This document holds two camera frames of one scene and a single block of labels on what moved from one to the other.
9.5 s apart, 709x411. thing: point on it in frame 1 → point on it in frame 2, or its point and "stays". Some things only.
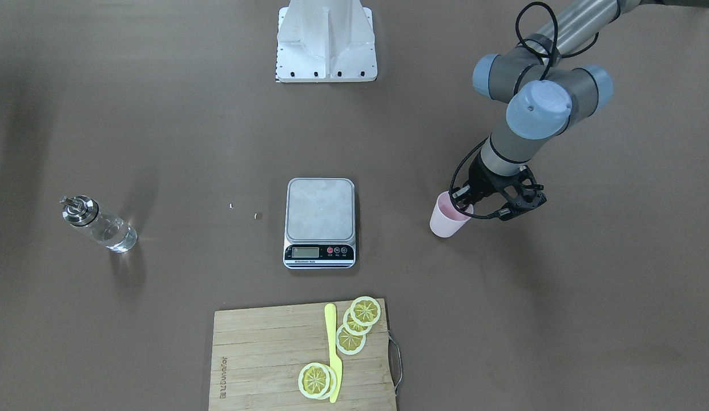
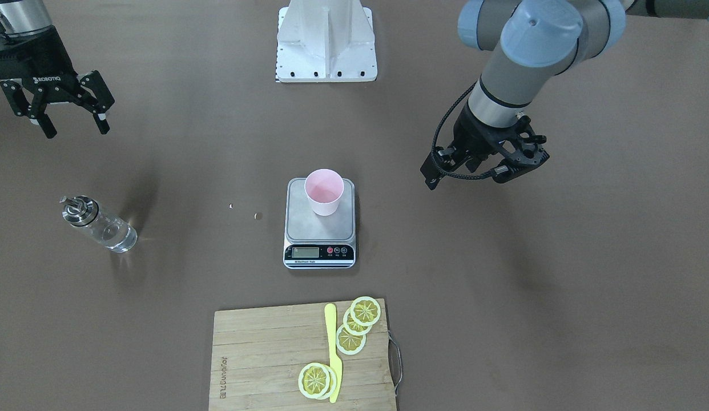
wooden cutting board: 257,354 stays
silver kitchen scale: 320,230 stays
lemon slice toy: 317,381 stays
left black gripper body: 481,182 → 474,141
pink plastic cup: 446,219 → 324,188
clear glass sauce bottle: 112,231 stays
